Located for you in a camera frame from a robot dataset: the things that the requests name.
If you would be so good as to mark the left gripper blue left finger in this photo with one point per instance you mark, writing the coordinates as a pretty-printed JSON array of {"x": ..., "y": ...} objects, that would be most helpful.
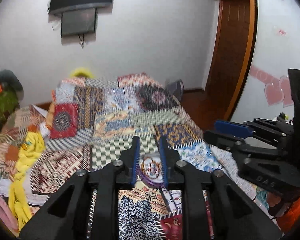
[{"x": 86, "y": 205}]

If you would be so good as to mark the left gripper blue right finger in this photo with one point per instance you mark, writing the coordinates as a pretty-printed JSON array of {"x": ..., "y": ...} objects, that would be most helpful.
[{"x": 213, "y": 206}]

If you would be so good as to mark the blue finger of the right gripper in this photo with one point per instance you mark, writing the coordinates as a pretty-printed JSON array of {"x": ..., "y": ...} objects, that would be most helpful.
[
  {"x": 225, "y": 142},
  {"x": 234, "y": 129}
]

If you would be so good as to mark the purple heart-shaped tin box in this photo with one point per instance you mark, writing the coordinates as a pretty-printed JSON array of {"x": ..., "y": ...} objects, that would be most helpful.
[{"x": 150, "y": 170}]

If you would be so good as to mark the colourful patchwork bed cover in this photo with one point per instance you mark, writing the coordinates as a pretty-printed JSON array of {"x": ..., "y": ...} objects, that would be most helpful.
[{"x": 89, "y": 123}]

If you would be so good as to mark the dark bag on floor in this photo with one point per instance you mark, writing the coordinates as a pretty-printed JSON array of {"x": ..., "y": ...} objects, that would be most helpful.
[{"x": 176, "y": 88}]

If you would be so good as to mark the brown wooden wardrobe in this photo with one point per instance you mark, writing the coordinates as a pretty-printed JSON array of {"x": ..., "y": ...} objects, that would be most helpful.
[{"x": 231, "y": 60}]

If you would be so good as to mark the yellow cloth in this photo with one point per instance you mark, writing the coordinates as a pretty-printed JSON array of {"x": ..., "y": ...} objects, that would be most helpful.
[{"x": 29, "y": 152}]

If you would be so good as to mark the white sliding wardrobe door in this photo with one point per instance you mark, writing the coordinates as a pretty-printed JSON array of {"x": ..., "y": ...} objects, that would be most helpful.
[{"x": 277, "y": 49}]

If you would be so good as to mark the yellow round object behind bed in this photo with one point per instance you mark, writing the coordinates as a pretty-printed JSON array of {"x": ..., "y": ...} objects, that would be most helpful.
[{"x": 81, "y": 72}]

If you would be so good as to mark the green storage basket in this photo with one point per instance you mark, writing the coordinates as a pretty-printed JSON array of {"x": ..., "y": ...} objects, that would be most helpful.
[{"x": 8, "y": 104}]

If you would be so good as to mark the small black wall monitor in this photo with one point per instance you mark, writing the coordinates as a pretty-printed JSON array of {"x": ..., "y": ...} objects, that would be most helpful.
[{"x": 78, "y": 22}]

